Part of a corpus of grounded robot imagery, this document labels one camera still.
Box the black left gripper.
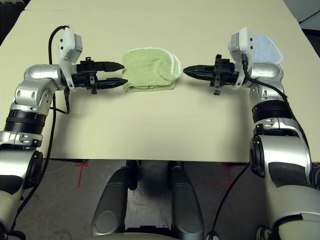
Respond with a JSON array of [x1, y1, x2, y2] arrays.
[[72, 56, 129, 95]]

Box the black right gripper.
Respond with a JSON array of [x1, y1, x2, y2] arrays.
[[182, 53, 240, 96]]

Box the green towel with white trim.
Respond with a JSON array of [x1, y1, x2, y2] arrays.
[[121, 46, 183, 93]]

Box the light blue towel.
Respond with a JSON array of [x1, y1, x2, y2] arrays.
[[251, 34, 285, 66]]

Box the black foam floor mat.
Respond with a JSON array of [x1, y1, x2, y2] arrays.
[[0, 0, 33, 50]]

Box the black cabinet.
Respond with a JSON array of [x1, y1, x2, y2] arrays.
[[301, 24, 320, 66]]

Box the grey robot left leg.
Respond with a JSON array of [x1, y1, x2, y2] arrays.
[[90, 159, 138, 238]]

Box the grey robot leg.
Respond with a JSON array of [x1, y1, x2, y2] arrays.
[[167, 161, 205, 240], [90, 159, 138, 238]]

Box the grey robot right leg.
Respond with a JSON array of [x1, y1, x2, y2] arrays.
[[167, 161, 205, 240]]

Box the pale robot torso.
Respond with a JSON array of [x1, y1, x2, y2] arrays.
[[87, 231, 201, 240]]

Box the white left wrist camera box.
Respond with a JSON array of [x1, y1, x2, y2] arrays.
[[57, 26, 84, 91]]

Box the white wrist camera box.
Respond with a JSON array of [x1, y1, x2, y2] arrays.
[[227, 26, 256, 90], [57, 26, 84, 91]]

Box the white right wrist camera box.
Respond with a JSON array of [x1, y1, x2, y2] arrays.
[[227, 26, 256, 90]]

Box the black right camera cable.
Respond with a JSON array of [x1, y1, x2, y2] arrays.
[[240, 52, 313, 186]]

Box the black hanging cable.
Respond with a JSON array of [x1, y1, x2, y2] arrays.
[[211, 163, 251, 237]]

